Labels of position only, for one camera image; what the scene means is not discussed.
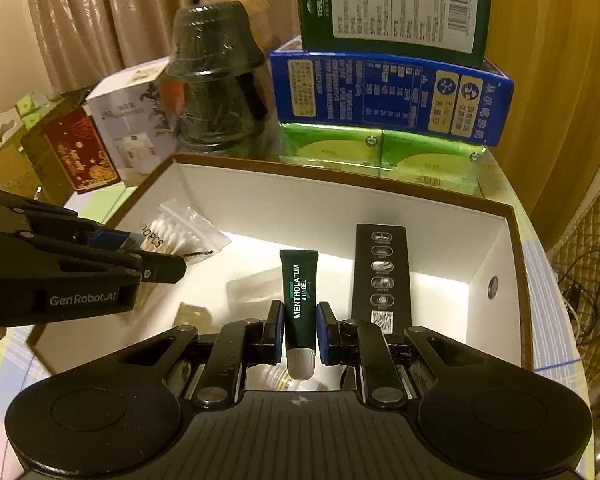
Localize cotton swab bag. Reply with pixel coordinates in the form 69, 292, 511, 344
130, 199, 232, 266

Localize checked cloth covered desktop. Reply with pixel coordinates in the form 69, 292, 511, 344
0, 160, 588, 480

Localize green carton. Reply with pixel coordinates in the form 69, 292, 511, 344
296, 0, 495, 68

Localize light green packets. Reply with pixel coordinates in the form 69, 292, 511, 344
15, 91, 67, 127

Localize quilted chair cover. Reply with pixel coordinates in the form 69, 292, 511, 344
545, 175, 600, 281

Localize green lip gel tube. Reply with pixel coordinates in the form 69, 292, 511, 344
279, 249, 321, 380

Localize red gift box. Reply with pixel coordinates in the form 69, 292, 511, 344
22, 107, 121, 196

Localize beige curtain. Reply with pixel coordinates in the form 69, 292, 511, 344
22, 0, 306, 96

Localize film wrapped dark bowl stack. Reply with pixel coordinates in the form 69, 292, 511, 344
166, 2, 271, 83
172, 67, 286, 161

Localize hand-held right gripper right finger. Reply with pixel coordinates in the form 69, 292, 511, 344
316, 301, 481, 408

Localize blue carton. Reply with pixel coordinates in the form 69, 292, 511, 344
269, 35, 515, 147

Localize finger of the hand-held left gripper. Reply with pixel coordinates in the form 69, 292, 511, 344
0, 230, 187, 286
0, 187, 131, 251

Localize brown cardboard storage box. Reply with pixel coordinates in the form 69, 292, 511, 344
27, 152, 535, 376

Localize tangle of cables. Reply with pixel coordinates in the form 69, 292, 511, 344
555, 255, 600, 361

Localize black shaver box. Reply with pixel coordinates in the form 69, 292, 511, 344
349, 223, 412, 336

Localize white humidifier box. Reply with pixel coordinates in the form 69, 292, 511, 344
85, 57, 178, 186

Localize green tissue packet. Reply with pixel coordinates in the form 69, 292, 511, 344
279, 121, 386, 178
380, 127, 487, 196

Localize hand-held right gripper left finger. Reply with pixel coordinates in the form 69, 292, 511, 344
112, 300, 286, 408

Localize pile of cardboard boxes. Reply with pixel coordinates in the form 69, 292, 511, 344
0, 110, 48, 193

